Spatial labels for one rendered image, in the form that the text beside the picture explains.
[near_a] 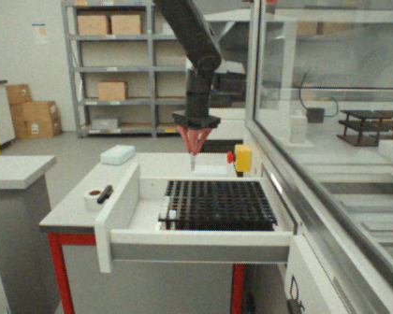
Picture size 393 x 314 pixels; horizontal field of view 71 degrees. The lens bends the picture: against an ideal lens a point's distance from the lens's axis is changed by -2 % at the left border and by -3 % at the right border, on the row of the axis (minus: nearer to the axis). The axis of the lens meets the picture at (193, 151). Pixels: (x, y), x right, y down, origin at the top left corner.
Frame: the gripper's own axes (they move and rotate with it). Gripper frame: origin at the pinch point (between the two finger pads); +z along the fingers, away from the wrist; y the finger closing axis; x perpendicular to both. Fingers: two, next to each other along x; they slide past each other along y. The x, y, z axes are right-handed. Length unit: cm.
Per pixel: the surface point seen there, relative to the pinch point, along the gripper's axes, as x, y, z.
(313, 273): 16.6, -36.6, 0.9
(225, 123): -61, 35, 11
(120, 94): -192, 329, 57
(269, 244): 8.2, -26.9, 7.0
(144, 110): -244, 335, 89
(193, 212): 12.4, -12.2, 6.1
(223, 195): 2.8, -12.2, 5.9
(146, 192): 7.6, 8.4, 12.3
